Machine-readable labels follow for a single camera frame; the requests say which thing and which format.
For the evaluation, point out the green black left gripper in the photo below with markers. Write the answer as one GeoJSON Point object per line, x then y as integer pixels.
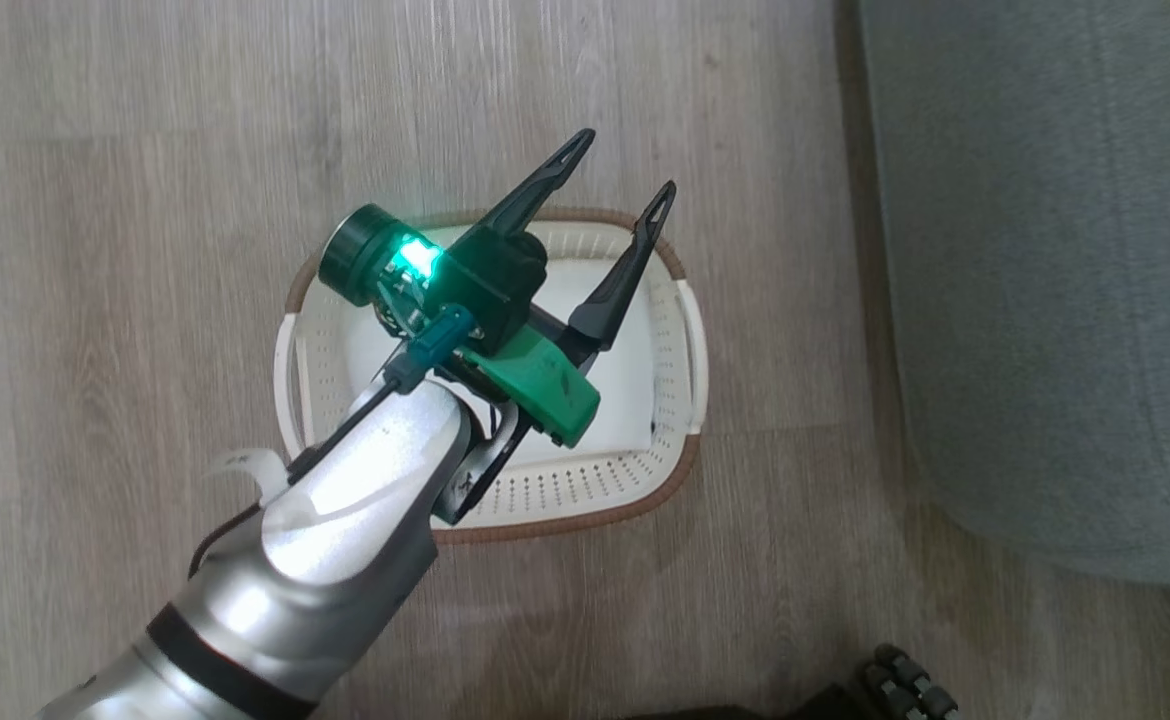
{"type": "Point", "coordinates": [545, 385]}

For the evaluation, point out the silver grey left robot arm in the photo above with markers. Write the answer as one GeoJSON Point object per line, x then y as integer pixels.
{"type": "Point", "coordinates": [345, 520]}

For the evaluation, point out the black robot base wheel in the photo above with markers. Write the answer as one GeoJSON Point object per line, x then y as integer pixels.
{"type": "Point", "coordinates": [910, 685]}

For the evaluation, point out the white brown-rimmed laundry basket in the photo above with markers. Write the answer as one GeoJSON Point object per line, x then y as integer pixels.
{"type": "Point", "coordinates": [545, 492]}

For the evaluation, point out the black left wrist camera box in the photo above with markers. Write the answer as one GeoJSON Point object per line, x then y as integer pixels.
{"type": "Point", "coordinates": [495, 280]}

